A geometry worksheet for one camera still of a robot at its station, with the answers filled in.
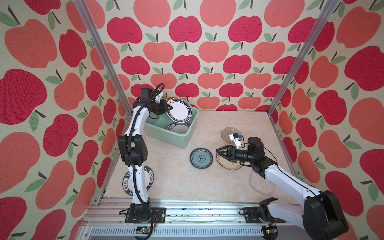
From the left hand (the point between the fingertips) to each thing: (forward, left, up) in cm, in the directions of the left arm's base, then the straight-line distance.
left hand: (174, 107), depth 93 cm
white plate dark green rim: (0, -5, -4) cm, 6 cm away
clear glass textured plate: (-41, -51, -23) cm, 69 cm away
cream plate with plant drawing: (-28, -33, -22) cm, 48 cm away
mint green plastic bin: (-13, +9, -3) cm, 16 cm away
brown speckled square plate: (-3, -37, -22) cm, 43 cm away
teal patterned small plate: (-23, -17, -23) cm, 37 cm away
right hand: (-29, -26, -5) cm, 40 cm away
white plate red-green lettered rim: (0, -2, -21) cm, 21 cm away
